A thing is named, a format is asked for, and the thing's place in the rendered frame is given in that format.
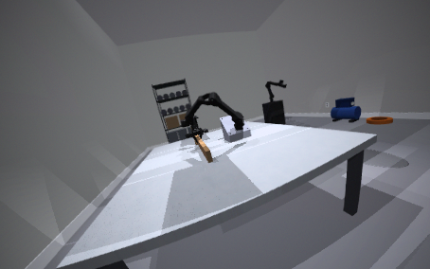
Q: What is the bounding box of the brown wooden board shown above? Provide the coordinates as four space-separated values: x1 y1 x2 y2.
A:
195 135 213 163

